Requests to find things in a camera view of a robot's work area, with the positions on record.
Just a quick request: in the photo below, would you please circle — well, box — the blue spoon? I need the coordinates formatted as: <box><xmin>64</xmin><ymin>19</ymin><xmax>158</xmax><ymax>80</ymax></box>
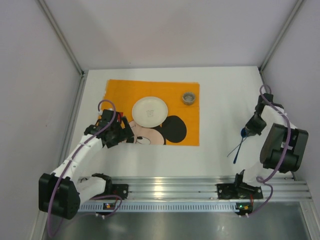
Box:
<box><xmin>233</xmin><ymin>127</ymin><xmax>248</xmax><ymax>164</ymax></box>

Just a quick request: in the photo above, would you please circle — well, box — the cream round plate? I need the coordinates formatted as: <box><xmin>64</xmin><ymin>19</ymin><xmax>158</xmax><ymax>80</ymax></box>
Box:
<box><xmin>131</xmin><ymin>96</ymin><xmax>169</xmax><ymax>128</ymax></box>

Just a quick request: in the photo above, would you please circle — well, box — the orange cartoon mouse placemat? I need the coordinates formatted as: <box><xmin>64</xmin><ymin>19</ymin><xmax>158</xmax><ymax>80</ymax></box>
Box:
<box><xmin>103</xmin><ymin>79</ymin><xmax>200</xmax><ymax>146</ymax></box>

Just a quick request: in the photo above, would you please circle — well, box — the speckled ceramic cup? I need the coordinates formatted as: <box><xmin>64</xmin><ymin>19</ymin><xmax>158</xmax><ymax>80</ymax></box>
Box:
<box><xmin>182</xmin><ymin>92</ymin><xmax>196</xmax><ymax>106</ymax></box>

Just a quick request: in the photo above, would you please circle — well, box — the blue fork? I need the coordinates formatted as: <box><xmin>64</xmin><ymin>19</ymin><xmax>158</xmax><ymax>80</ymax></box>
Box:
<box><xmin>226</xmin><ymin>133</ymin><xmax>251</xmax><ymax>158</ymax></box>

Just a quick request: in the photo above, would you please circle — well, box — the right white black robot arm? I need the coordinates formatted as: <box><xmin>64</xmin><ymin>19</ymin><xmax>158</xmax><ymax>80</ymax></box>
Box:
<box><xmin>240</xmin><ymin>93</ymin><xmax>309</xmax><ymax>185</ymax></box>

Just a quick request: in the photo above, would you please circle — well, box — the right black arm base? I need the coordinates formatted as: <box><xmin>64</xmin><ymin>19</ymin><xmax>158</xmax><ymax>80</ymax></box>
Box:
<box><xmin>216</xmin><ymin>183</ymin><xmax>264</xmax><ymax>200</ymax></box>

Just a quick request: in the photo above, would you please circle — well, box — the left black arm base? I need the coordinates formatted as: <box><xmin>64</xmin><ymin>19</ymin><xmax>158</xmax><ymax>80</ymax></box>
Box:
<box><xmin>90</xmin><ymin>183</ymin><xmax>129</xmax><ymax>200</ymax></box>

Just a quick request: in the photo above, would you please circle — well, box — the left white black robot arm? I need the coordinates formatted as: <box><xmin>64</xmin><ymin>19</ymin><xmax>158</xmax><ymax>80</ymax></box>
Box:
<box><xmin>38</xmin><ymin>109</ymin><xmax>134</xmax><ymax>220</ymax></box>

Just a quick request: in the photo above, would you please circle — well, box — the aluminium mounting rail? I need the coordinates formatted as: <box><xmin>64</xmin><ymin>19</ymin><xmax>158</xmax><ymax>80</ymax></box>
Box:
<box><xmin>39</xmin><ymin>162</ymin><xmax>312</xmax><ymax>203</ymax></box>

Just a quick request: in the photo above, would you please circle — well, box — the slotted grey cable duct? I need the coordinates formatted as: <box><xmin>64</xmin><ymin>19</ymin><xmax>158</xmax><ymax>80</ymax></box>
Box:
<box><xmin>78</xmin><ymin>201</ymin><xmax>253</xmax><ymax>214</ymax></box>

